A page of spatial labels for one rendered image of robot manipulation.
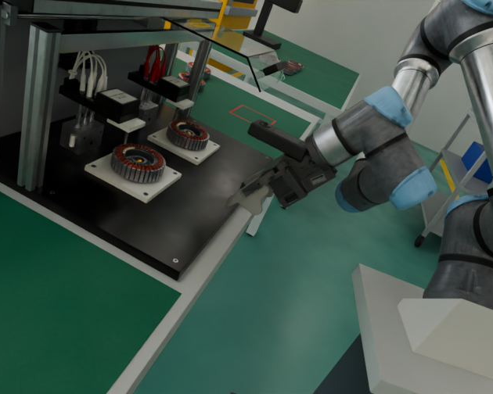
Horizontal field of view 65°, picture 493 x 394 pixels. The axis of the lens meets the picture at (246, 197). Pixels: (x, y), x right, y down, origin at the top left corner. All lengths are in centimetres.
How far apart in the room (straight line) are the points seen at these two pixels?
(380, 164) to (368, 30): 538
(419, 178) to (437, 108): 550
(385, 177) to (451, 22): 37
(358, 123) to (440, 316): 38
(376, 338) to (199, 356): 88
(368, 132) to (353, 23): 538
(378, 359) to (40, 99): 71
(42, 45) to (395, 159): 56
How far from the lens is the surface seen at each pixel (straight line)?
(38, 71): 69
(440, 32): 93
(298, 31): 612
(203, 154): 104
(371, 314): 86
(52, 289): 65
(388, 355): 81
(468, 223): 87
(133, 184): 83
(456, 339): 85
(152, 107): 112
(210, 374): 154
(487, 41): 88
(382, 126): 66
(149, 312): 64
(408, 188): 66
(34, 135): 73
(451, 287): 84
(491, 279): 87
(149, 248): 70
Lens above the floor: 123
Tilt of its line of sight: 29 degrees down
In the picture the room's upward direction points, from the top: 24 degrees clockwise
